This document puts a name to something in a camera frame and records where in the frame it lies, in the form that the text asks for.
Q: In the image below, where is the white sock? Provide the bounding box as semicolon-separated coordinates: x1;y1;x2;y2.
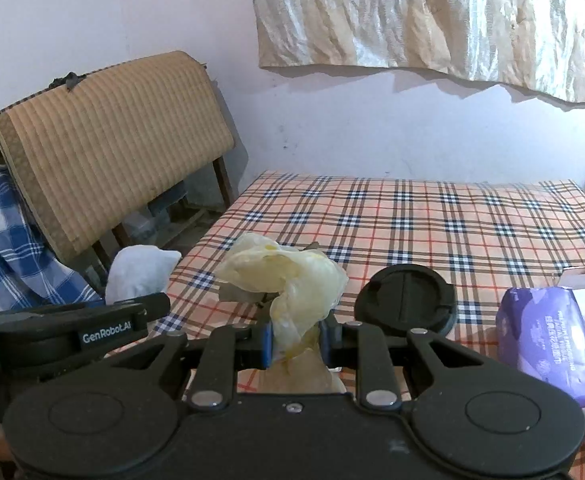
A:
105;245;183;306

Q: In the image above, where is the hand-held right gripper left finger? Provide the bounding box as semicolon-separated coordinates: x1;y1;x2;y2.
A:
97;320;276;409

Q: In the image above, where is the blue plaid cloth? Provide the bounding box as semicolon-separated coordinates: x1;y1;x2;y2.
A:
0;164;104;316

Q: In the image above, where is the purple tissue pack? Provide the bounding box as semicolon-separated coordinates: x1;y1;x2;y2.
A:
495;285;585;408

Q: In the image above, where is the plaid bed sheet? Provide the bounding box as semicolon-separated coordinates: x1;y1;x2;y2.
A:
105;170;585;480

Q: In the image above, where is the black cup lid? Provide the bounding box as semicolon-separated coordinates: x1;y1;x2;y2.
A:
355;265;457;337

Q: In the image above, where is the cream curtain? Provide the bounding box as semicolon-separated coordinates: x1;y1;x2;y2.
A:
245;0;585;106

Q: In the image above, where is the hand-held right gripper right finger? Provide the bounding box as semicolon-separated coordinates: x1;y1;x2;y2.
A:
319;320;488;409

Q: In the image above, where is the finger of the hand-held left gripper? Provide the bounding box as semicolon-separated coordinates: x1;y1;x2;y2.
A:
105;291;172;335

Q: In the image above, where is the woven straw mat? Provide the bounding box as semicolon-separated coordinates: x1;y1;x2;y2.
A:
0;50;237;265

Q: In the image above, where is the pale yellow plastic bag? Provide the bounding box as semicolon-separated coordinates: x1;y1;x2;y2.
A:
213;232;349;367

